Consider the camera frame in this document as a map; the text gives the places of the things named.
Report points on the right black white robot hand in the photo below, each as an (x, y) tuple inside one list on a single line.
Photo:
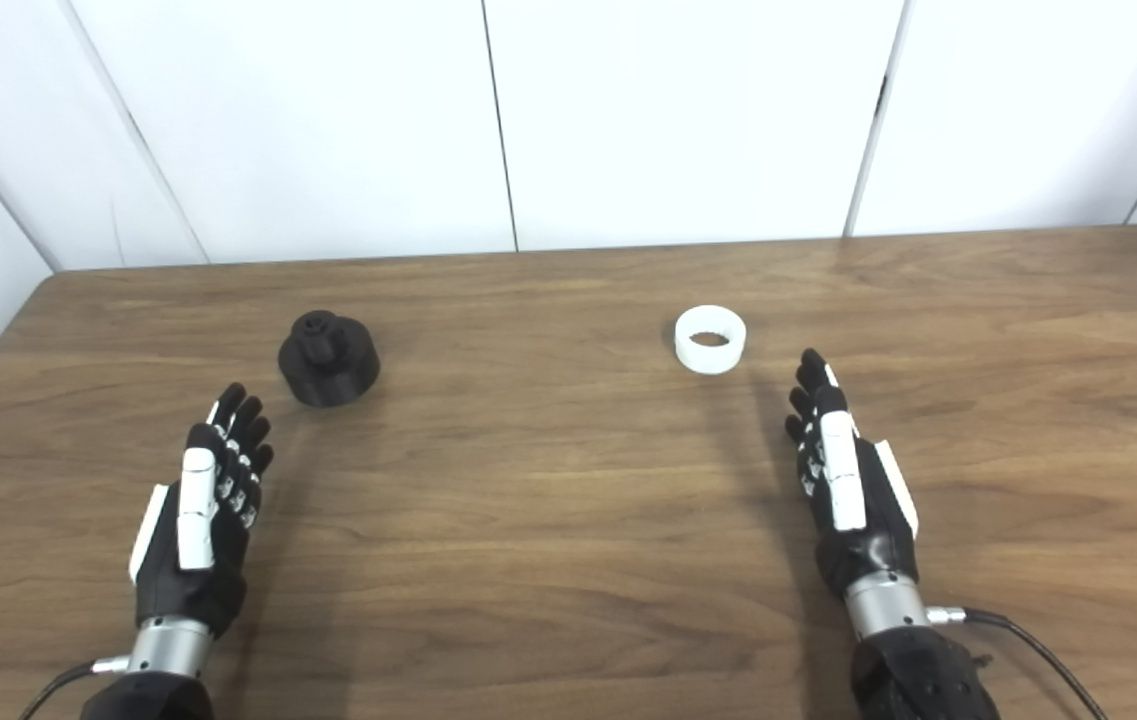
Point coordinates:
[(853, 490)]

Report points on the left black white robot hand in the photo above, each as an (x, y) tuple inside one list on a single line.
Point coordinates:
[(196, 520)]

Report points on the round black part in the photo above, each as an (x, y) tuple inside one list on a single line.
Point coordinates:
[(328, 358)]

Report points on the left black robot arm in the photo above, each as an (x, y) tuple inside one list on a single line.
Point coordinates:
[(163, 668)]

